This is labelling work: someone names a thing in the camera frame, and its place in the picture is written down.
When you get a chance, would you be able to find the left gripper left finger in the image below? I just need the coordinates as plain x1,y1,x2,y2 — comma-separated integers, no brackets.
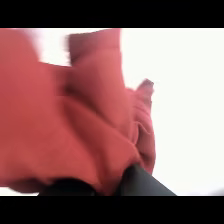
37,178,98,197

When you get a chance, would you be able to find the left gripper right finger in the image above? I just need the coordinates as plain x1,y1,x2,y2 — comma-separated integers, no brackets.
114,162,178,197

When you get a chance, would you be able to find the red garment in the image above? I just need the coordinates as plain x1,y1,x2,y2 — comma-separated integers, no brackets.
0,28,157,197

